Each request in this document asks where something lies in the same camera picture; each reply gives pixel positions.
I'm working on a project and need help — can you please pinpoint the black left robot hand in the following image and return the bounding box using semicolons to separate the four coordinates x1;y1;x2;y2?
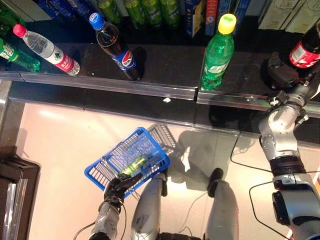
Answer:
103;172;144;205

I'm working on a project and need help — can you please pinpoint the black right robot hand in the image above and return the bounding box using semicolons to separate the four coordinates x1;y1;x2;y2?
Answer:
267;51;317;88

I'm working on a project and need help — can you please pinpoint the blue plastic shopping basket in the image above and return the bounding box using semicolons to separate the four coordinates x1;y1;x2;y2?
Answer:
84;126;171;199

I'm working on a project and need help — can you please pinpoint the cola bottle red label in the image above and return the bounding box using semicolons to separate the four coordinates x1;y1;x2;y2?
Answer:
289;21;320;69

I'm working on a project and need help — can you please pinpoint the green soda bottle yellow cap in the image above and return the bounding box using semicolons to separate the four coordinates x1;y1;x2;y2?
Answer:
200;13;238;92

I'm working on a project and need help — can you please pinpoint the small green drink bottle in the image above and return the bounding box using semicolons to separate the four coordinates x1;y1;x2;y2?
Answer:
118;156;149;176

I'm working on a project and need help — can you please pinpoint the beige carton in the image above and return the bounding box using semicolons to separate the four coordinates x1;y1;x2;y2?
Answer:
284;0;320;35
258;0;288;30

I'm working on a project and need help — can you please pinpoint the blue snack box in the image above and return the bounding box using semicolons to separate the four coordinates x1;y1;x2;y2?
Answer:
232;0;249;28
184;0;208;38

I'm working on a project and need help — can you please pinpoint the robot black waist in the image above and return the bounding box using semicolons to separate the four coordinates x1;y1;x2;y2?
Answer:
158;231;207;240

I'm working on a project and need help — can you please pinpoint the red and blue box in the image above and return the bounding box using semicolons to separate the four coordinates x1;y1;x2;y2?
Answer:
204;0;219;36

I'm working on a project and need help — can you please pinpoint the black display cabinet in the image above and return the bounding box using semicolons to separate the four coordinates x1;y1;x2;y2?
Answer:
0;146;41;240

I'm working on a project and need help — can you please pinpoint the silver right robot leg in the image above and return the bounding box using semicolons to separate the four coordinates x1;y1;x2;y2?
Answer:
204;167;240;240

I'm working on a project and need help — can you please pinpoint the cola bottle blue cap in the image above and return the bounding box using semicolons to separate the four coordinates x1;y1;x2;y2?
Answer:
88;12;142;81

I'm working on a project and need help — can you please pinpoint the metal crossbeam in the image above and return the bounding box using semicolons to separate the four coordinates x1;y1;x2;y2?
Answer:
0;79;13;141

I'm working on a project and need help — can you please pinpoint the clear water bottle red label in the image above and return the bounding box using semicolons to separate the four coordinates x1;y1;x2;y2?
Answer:
12;23;81;77

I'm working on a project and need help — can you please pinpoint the dark bottle blue label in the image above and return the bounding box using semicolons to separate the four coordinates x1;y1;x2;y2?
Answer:
37;0;76;20
66;0;95;17

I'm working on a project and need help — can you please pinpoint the grey carton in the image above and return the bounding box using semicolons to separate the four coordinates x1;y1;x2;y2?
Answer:
7;0;53;23

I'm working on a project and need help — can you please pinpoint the clear plastic shelf rail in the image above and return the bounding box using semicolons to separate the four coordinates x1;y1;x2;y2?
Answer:
22;71;197;101
0;70;25;83
196;87;320;118

